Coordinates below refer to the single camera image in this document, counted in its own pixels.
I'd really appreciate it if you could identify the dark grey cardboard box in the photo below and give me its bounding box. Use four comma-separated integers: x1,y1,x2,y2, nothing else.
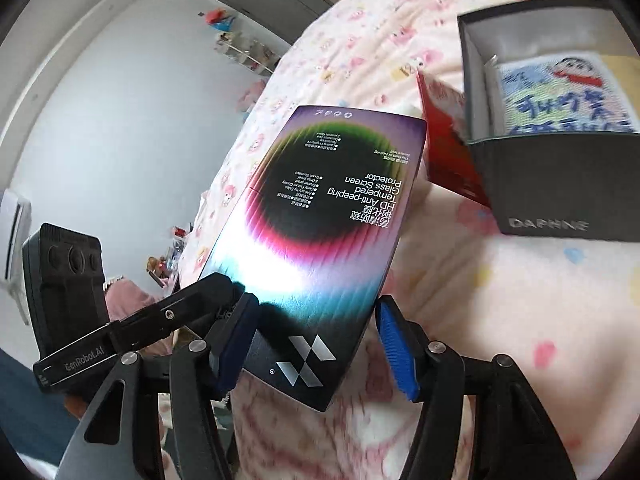
456,0,640,236

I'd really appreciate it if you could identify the pink cartoon printed blanket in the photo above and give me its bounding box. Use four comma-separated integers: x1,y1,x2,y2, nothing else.
177,0,640,480

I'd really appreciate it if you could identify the yellow card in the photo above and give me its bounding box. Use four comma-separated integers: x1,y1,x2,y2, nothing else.
597,52,640,126

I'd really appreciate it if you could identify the white air conditioner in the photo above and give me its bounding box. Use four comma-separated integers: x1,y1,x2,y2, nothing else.
0,189,32,283

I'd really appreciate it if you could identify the cartoon printed card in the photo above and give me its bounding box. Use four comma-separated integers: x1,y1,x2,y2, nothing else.
482,52,640,136

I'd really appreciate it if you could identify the pink cloth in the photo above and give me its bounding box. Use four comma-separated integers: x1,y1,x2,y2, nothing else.
105,277,176,356

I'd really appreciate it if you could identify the white shelf rack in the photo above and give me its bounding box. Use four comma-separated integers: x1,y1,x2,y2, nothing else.
215,35,281,76

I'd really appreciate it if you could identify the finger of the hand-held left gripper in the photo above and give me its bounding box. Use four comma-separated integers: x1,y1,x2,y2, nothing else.
107,272,248,353

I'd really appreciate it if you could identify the dark blue cloth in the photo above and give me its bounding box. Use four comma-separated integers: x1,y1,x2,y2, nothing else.
0,347,91,466

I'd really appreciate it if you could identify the pink plush toy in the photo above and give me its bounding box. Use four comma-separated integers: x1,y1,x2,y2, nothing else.
235,80,266,111

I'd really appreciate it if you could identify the red cardboard box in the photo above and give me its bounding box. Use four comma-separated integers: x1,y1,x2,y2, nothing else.
416,70,493,208

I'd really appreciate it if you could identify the grey door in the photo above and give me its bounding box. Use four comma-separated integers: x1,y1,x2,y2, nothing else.
187,0,378,48

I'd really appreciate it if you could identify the colourful screen protector box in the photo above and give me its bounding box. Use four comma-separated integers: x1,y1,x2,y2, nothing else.
197,105,428,413

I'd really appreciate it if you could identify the red blue plush toy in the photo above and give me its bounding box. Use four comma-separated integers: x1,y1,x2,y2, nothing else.
204,7,238,33

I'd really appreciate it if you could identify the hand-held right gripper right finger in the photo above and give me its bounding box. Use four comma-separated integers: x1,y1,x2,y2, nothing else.
375,296,583,480

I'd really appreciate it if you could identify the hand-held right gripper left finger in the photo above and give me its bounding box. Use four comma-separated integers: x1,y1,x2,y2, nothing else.
54,291,261,480

